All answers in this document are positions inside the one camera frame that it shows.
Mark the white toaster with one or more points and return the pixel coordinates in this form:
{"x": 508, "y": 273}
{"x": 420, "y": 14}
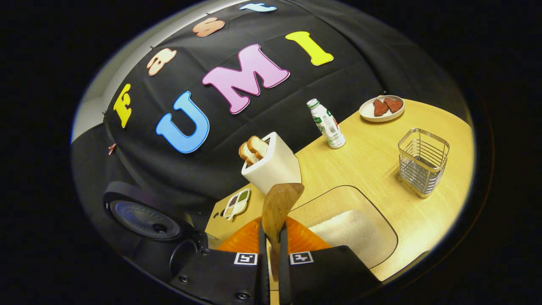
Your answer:
{"x": 275, "y": 165}

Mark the red meat slice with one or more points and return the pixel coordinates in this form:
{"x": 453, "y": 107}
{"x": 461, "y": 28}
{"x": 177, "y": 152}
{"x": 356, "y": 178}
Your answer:
{"x": 380, "y": 108}
{"x": 394, "y": 105}

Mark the dark grey rice cooker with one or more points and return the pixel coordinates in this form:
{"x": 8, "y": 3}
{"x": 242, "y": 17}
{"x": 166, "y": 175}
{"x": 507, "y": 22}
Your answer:
{"x": 144, "y": 218}

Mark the white divided grain dish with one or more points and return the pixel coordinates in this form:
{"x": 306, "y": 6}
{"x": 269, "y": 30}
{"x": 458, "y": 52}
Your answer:
{"x": 237, "y": 203}

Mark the white drink bottle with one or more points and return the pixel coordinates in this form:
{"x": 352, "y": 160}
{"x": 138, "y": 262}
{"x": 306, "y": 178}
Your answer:
{"x": 328, "y": 125}

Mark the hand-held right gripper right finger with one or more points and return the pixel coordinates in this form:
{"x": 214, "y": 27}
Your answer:
{"x": 326, "y": 275}

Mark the clear glass container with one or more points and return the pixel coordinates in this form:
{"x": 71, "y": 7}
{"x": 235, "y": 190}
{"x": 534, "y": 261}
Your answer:
{"x": 338, "y": 199}

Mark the white round plate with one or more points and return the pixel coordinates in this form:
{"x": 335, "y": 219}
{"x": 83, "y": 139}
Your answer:
{"x": 368, "y": 115}

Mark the white rice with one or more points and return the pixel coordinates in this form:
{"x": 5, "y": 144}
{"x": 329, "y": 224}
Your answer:
{"x": 343, "y": 233}

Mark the copper cloth clip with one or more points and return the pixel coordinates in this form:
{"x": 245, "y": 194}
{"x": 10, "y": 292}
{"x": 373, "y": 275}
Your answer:
{"x": 111, "y": 148}

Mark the wooden spoon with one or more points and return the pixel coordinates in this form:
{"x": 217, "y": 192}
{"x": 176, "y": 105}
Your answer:
{"x": 279, "y": 203}

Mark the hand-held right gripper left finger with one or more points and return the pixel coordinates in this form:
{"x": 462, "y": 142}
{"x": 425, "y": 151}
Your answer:
{"x": 216, "y": 275}

